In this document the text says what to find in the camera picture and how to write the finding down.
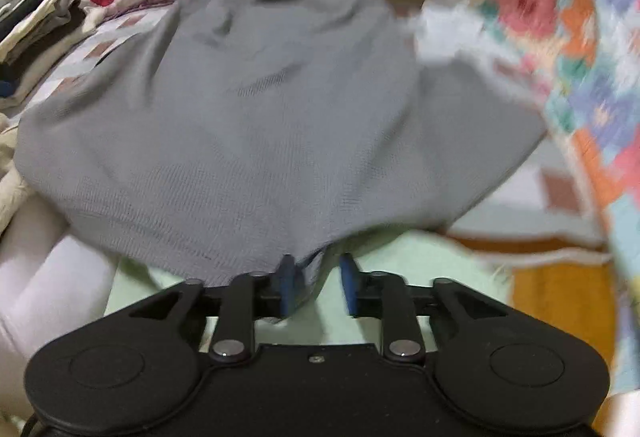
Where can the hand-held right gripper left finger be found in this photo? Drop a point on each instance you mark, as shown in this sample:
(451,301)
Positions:
(288,287)

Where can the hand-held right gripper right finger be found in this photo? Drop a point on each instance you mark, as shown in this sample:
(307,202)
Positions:
(350,287)

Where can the grey knitted garment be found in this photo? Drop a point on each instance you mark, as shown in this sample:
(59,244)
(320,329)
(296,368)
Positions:
(260,127)

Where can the stack of folded clothes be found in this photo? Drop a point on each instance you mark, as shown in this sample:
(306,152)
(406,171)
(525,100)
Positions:
(30,17)

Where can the person's lavender trouser leg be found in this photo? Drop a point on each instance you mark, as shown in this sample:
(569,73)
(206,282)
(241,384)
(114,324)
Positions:
(50,277)

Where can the cream cloth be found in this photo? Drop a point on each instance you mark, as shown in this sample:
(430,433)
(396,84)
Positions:
(12,157)

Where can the floral patchwork quilt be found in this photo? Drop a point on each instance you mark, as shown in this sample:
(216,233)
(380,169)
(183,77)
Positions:
(575,42)

